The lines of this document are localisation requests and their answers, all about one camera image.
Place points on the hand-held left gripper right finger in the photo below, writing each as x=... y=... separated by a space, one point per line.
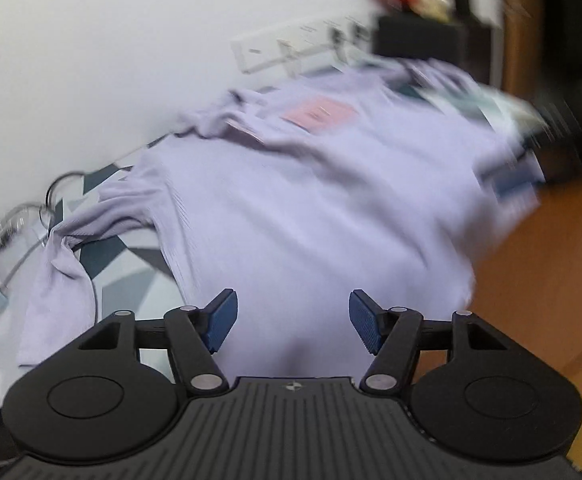
x=365 y=322

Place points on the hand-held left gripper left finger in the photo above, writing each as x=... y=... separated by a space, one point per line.
x=223 y=321

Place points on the lavender sweatshirt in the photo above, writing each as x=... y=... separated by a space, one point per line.
x=296 y=200

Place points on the geometric patterned tablecloth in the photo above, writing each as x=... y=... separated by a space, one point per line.
x=121 y=280

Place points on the white power socket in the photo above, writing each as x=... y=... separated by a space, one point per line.
x=317 y=40
x=348 y=35
x=371 y=30

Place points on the black storage box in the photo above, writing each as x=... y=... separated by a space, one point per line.
x=431 y=42

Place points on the white network wall plate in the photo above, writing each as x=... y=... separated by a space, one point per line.
x=296 y=40

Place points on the wooden door frame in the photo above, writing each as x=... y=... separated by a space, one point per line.
x=518 y=20

